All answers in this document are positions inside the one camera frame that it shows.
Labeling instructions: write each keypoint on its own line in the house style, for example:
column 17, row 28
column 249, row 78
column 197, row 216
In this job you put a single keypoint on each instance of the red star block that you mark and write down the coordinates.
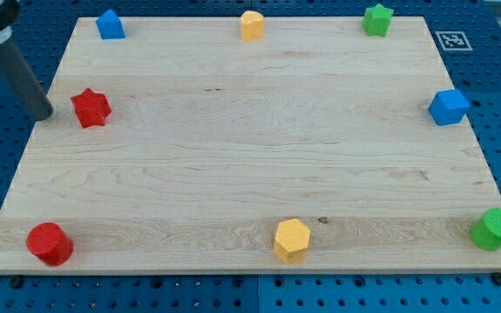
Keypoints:
column 91, row 108

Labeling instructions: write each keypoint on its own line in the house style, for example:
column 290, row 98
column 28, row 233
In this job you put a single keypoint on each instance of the green star block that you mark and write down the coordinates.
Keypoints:
column 377, row 20

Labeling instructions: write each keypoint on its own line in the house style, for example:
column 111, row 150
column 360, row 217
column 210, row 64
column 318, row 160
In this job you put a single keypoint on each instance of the wooden board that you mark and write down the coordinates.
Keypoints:
column 213, row 141

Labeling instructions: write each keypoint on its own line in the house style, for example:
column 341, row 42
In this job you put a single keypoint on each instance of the yellow hexagon block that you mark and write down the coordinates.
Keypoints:
column 291, row 241

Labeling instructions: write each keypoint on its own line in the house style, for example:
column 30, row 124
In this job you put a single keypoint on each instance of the yellow heart block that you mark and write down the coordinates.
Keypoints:
column 251, row 25

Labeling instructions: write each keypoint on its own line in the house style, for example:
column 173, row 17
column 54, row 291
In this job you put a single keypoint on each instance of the blue pentagon block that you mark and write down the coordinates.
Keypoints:
column 109, row 26

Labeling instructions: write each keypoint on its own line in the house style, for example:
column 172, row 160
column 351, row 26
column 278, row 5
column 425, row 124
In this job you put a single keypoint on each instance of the blue cube block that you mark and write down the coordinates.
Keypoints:
column 448, row 107

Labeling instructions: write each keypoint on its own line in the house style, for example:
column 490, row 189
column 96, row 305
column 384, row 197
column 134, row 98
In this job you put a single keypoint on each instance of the red cylinder block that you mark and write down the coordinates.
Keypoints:
column 49, row 243

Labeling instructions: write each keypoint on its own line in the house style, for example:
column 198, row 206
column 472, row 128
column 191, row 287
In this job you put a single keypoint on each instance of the grey pusher rod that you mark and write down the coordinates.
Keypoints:
column 19, row 76

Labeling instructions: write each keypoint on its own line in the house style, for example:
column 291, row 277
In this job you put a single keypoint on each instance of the fiducial marker tag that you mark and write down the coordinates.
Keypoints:
column 453, row 40

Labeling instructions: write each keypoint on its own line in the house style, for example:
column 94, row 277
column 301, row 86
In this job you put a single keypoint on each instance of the green cylinder block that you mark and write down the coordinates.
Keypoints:
column 486, row 231

